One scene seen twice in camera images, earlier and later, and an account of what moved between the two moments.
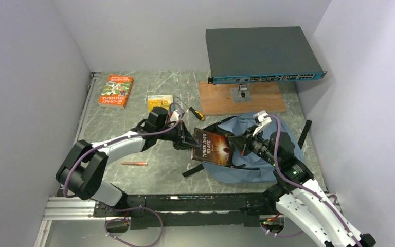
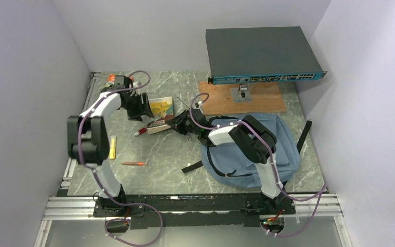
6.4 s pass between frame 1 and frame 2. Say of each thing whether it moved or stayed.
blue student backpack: moved
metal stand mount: stayed
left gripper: moved
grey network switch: stayed
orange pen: stayed
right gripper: moved
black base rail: stayed
